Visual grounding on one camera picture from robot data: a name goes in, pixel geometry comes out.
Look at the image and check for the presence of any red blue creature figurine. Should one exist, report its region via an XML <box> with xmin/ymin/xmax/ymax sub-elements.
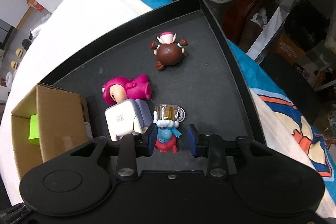
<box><xmin>153</xmin><ymin>119</ymin><xmax>182</xmax><ymax>154</ymax></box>

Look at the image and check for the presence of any miniature beer mug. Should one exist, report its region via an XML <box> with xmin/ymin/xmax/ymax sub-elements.
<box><xmin>154</xmin><ymin>104</ymin><xmax>186</xmax><ymax>122</ymax></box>

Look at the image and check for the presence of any white lavender cube charger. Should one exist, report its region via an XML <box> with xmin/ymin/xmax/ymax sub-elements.
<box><xmin>105</xmin><ymin>99</ymin><xmax>153</xmax><ymax>141</ymax></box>

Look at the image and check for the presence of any pink bear figurine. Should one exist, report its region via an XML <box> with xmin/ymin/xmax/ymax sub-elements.
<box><xmin>102</xmin><ymin>74</ymin><xmax>152</xmax><ymax>106</ymax></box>

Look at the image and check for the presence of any brown cardboard box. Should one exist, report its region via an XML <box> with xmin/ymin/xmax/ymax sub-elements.
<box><xmin>11</xmin><ymin>83</ymin><xmax>92</xmax><ymax>179</ymax></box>

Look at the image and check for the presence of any green plastic box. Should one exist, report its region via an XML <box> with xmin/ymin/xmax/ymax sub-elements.
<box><xmin>29</xmin><ymin>114</ymin><xmax>39</xmax><ymax>145</ymax></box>

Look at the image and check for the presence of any black shallow tray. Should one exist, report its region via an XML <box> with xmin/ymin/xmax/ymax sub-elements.
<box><xmin>42</xmin><ymin>0</ymin><xmax>265</xmax><ymax>143</ymax></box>

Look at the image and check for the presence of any cartoon print blue blanket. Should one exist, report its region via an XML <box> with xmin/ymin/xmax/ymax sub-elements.
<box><xmin>97</xmin><ymin>0</ymin><xmax>336</xmax><ymax>204</ymax></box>

